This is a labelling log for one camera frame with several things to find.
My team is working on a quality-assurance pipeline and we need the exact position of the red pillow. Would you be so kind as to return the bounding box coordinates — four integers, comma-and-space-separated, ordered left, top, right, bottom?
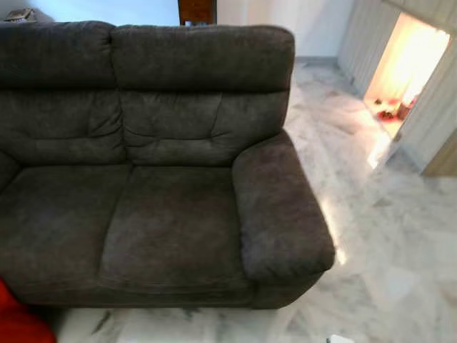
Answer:
0, 279, 56, 343

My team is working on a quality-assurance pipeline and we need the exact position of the dark grey fabric sofa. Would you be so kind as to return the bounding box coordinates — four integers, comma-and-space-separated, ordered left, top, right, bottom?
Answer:
0, 20, 336, 309

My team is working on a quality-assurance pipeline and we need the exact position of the brown wooden chair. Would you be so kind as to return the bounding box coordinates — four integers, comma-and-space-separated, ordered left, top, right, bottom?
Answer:
177, 0, 218, 26

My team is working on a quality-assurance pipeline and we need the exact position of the grey black device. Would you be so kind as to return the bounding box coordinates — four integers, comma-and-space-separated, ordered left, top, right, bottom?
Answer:
0, 7, 38, 26

